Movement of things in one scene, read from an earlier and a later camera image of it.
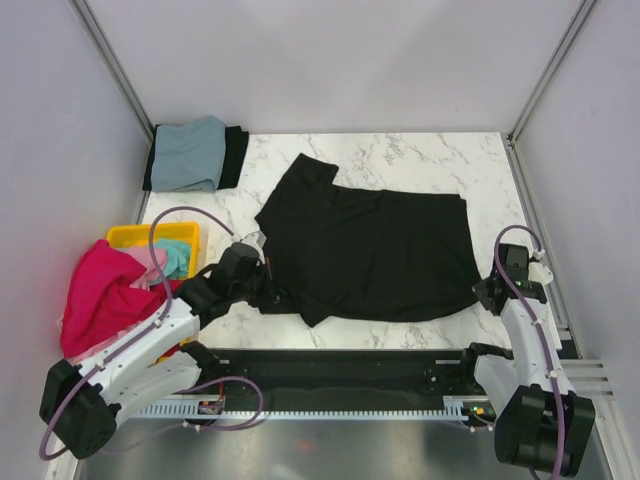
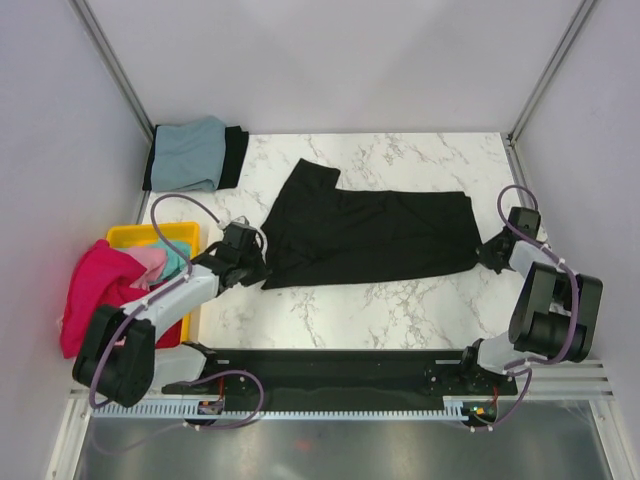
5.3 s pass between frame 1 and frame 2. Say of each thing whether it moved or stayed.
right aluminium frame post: stayed
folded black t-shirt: stayed
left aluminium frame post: stayed
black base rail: stayed
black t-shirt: moved
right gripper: moved
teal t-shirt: stayed
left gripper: moved
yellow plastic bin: stayed
